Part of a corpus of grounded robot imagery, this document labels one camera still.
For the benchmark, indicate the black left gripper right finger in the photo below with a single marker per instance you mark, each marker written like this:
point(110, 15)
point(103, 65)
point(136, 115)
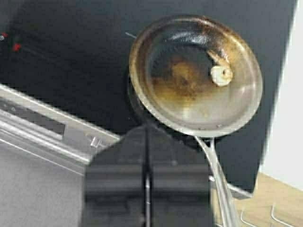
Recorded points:
point(180, 192)

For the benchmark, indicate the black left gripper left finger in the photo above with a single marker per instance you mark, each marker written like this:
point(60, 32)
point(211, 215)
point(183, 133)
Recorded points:
point(113, 186)

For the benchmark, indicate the steel frying pan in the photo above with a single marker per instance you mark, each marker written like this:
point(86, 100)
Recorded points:
point(169, 69)

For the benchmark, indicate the raw shrimp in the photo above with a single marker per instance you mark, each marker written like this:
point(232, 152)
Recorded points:
point(221, 72)

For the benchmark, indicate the right silver stove knob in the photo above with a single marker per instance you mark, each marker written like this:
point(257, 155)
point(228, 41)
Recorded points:
point(95, 142)

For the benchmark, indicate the stainless steel induction stove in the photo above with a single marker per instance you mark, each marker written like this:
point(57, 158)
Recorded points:
point(64, 76)

